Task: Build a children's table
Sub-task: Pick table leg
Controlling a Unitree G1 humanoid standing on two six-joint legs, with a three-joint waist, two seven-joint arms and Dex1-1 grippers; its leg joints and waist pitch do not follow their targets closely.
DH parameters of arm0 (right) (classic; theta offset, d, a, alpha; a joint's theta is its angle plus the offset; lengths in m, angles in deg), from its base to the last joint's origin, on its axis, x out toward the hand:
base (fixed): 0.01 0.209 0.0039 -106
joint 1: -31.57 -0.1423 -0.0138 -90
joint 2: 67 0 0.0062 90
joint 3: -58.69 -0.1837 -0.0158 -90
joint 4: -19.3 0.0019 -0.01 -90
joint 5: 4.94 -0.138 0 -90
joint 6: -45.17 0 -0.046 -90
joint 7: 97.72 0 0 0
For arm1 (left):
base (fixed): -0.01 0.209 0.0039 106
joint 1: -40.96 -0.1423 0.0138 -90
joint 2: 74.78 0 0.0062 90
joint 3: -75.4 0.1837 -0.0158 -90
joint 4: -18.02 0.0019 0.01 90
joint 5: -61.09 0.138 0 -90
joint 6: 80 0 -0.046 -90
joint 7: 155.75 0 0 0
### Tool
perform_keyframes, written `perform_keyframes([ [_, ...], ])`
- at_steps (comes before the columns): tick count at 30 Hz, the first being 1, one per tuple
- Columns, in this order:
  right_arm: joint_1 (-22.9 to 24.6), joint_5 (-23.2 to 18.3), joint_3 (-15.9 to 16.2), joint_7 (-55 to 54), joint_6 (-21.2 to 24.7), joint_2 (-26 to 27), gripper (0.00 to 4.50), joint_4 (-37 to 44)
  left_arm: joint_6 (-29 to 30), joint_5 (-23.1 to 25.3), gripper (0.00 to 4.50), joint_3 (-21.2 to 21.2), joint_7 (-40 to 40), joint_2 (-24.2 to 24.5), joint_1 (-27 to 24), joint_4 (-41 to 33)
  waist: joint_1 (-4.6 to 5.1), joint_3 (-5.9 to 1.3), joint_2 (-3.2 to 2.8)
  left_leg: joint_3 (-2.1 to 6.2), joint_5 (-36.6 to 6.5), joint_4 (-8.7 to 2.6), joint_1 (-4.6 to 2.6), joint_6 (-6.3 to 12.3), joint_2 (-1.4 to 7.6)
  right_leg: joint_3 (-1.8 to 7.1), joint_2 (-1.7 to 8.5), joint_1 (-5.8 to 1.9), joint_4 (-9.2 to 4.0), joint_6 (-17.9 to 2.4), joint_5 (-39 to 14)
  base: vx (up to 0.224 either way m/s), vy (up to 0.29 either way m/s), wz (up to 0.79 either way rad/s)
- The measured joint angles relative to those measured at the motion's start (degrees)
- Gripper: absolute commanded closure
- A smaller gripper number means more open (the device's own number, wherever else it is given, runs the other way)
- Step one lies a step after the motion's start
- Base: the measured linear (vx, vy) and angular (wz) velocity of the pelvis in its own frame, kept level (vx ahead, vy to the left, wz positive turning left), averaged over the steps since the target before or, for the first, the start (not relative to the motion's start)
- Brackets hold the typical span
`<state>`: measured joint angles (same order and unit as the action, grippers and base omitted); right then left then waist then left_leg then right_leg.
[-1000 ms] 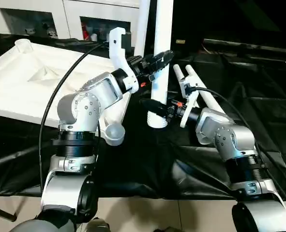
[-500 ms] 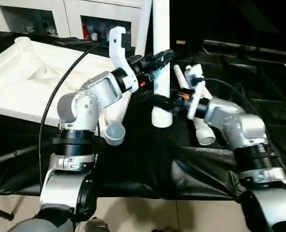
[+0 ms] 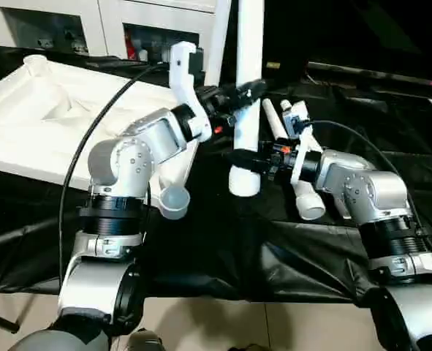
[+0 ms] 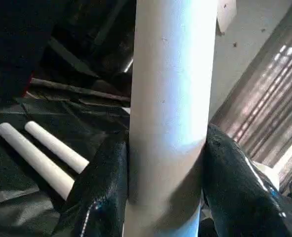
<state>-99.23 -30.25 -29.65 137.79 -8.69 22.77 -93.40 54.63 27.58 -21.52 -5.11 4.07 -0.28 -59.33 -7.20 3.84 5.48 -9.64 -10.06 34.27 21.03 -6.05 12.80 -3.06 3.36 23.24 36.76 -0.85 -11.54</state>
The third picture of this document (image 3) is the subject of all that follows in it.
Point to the white plastic table leg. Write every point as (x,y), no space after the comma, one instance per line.
(219,36)
(274,120)
(250,44)
(286,106)

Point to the white plastic table top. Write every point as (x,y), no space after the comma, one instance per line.
(36,120)

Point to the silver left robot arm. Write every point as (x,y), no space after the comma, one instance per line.
(135,153)

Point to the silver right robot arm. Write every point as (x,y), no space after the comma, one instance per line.
(369,186)

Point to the small tan label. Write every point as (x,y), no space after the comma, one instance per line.
(273,66)

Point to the small white jar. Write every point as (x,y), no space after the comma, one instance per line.
(142,55)

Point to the black metal rod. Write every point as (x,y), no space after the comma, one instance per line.
(376,78)

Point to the white glass-door cabinet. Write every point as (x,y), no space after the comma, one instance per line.
(102,18)

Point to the silver left robot leg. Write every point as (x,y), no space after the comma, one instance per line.
(62,340)

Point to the black metal stand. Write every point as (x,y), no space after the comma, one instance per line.
(0,320)

